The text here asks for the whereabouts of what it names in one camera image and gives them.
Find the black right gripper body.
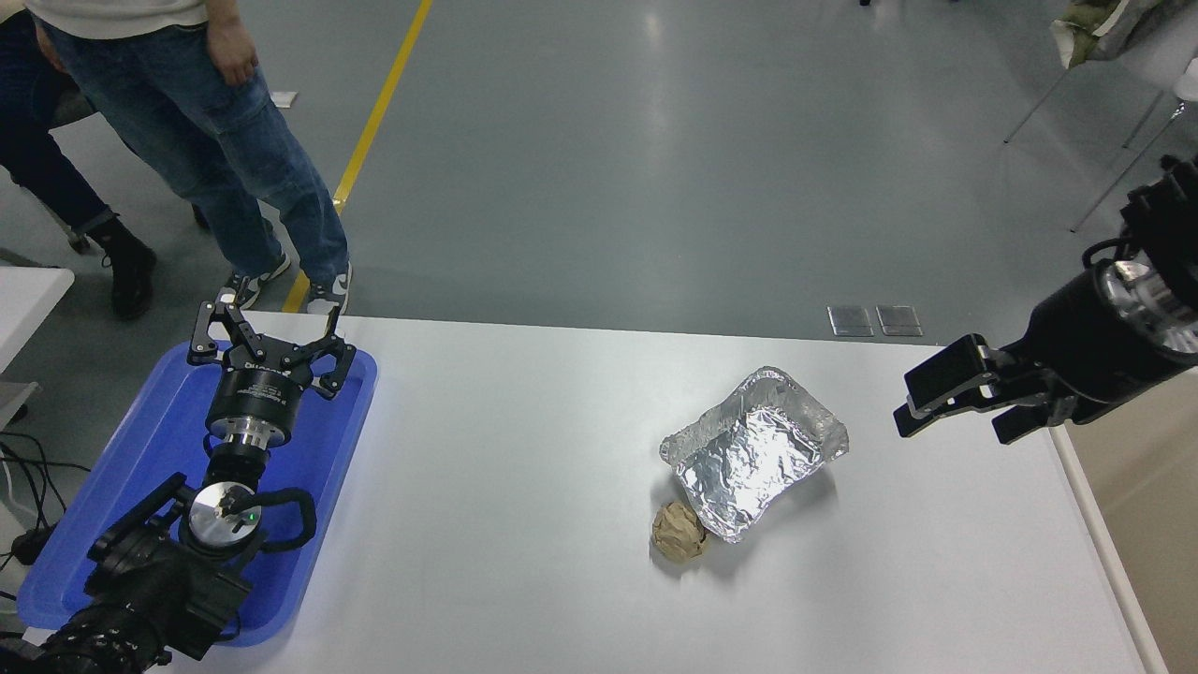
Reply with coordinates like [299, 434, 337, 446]
[1005, 268, 1198, 421]

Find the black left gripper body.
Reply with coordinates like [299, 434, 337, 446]
[206, 352, 314, 434]

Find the standing person's left hand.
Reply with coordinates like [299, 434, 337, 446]
[205, 19, 260, 88]

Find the blue plastic tray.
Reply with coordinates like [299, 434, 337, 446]
[17, 339, 379, 649]

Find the large pale bin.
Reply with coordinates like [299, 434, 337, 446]
[1048, 370, 1198, 674]

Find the standing person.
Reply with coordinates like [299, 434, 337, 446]
[23, 0, 354, 316]

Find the white chair with grey legs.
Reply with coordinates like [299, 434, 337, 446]
[1003, 0, 1198, 144]
[1070, 56, 1198, 233]

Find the white side table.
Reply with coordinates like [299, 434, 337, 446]
[0, 269, 75, 427]

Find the crumpled foil tray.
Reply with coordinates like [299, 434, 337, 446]
[660, 366, 850, 544]

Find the seated person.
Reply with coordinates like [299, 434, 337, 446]
[0, 11, 157, 319]

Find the crumpled tan paper ball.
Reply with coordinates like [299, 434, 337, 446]
[651, 500, 709, 564]

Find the olive jacket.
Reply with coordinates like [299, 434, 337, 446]
[1048, 0, 1138, 68]

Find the black cable bundle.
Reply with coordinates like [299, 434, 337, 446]
[0, 429, 92, 600]

